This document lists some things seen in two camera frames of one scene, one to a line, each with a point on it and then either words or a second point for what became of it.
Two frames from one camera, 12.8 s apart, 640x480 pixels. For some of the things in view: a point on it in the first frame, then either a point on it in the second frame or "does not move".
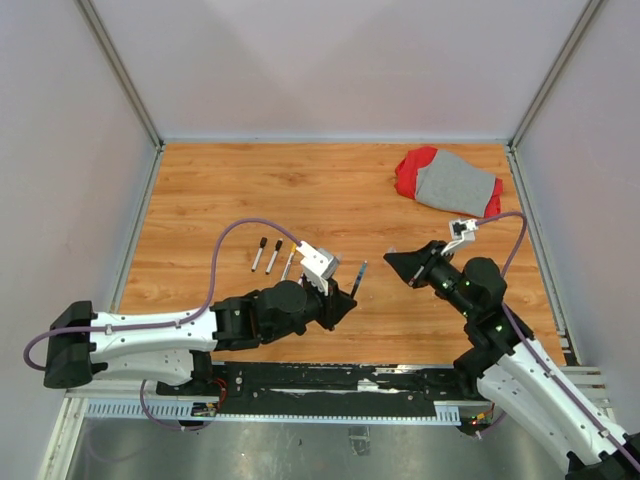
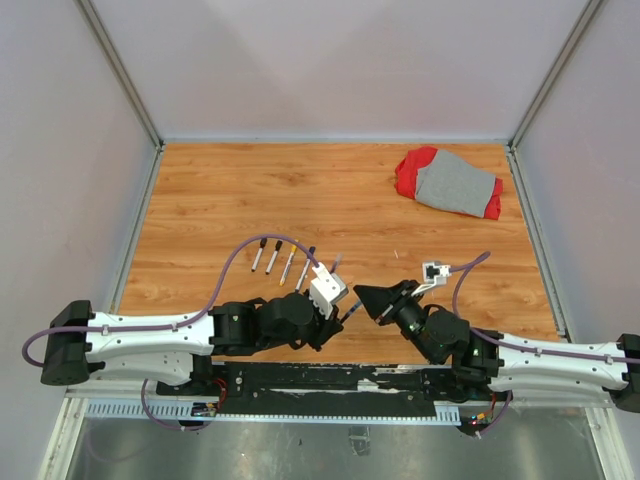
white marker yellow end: (293, 249) does not move
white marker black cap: (263, 242) does not move
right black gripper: (408, 262) to (376, 300)
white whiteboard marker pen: (278, 246) does not move
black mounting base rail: (326, 389) does not move
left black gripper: (336, 305) to (327, 327)
